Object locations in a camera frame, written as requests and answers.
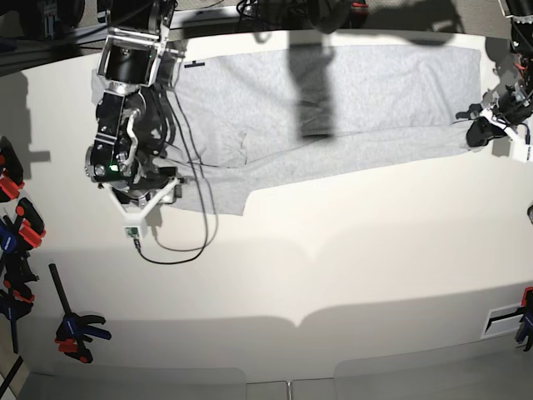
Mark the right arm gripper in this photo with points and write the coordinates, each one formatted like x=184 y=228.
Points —
x=148 y=189

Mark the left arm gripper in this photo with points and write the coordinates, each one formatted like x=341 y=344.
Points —
x=492 y=122

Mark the grey T-shirt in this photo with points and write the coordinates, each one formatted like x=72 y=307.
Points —
x=333 y=125

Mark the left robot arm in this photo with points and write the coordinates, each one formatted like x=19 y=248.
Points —
x=519 y=13

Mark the orange black clamp lower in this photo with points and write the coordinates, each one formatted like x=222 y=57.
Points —
x=29 y=226

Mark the orange black clamp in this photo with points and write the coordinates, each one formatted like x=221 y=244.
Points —
x=12 y=180
x=29 y=226

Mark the orange black clamp upper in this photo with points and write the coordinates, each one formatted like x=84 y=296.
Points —
x=12 y=180

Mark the blue black clamp left edge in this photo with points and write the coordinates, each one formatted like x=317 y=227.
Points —
x=16 y=296

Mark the blue orange bar clamp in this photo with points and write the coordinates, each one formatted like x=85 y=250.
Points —
x=74 y=331

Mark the blue clamp right edge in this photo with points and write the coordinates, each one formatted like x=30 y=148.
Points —
x=524 y=333

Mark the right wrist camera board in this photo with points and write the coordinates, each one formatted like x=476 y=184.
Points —
x=133 y=232

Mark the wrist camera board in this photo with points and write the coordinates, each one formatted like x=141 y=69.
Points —
x=133 y=232
x=521 y=152

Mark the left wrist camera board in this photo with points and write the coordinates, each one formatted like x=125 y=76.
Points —
x=521 y=152

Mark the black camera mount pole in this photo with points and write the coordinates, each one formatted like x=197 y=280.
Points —
x=327 y=18

